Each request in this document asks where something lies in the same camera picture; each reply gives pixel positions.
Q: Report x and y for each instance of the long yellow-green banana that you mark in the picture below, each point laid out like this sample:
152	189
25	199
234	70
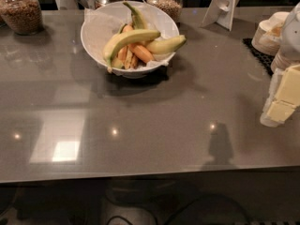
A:
118	41

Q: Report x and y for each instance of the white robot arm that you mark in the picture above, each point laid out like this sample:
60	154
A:
289	46

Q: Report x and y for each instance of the right yellow banana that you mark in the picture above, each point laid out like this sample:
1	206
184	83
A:
169	45

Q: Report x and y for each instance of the white bowl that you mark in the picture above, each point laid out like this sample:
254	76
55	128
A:
97	32

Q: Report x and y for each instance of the upright green banana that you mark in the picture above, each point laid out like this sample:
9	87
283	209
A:
138	20

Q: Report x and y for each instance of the black mesh mat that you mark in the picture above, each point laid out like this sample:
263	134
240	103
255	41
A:
265	60

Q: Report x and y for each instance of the stack of paper bowls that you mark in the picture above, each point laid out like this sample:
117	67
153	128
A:
267	37

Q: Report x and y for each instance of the white folded card stand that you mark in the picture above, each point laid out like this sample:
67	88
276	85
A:
220	12

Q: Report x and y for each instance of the orange carrot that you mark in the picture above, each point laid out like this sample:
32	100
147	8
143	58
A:
141	52

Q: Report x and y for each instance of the right glass grain jar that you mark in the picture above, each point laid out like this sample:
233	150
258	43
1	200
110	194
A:
171	7

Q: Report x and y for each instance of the glass grain jar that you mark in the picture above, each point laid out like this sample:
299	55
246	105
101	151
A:
24	17
171	7

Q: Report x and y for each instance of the left glass grain jar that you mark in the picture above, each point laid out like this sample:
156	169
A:
24	17

